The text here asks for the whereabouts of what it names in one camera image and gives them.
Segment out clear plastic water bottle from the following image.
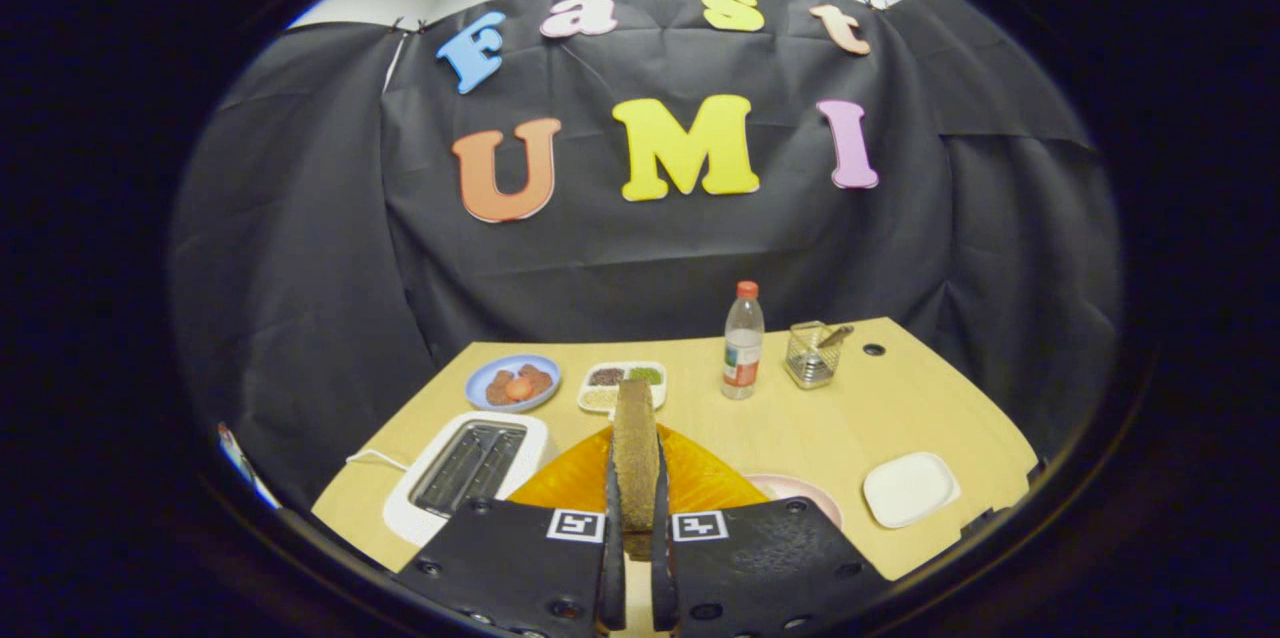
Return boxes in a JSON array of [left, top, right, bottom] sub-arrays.
[[721, 281, 766, 401]]

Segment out white divided condiment tray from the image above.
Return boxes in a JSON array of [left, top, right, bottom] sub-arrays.
[[577, 361, 668, 416]]

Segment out white toaster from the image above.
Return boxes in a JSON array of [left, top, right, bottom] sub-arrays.
[[383, 411, 553, 547]]

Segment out white square dish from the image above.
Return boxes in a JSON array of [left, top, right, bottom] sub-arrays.
[[862, 451, 961, 530]]

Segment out red meat and tomato slices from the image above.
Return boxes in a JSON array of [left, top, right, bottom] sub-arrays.
[[485, 365, 554, 406]]

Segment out toasted bread slice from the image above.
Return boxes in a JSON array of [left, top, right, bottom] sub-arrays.
[[612, 378, 661, 559]]

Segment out pink round plate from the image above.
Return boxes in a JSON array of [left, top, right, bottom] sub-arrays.
[[745, 474, 844, 531]]

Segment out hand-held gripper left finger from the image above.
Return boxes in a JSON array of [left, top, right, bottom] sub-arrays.
[[390, 423, 626, 638]]

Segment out blue round plate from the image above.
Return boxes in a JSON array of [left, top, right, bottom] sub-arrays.
[[465, 354, 562, 414]]

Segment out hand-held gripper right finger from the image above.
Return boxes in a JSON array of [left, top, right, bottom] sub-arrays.
[[652, 423, 891, 638]]

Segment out metal wire utensil holder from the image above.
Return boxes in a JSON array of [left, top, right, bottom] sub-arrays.
[[784, 320, 841, 390]]

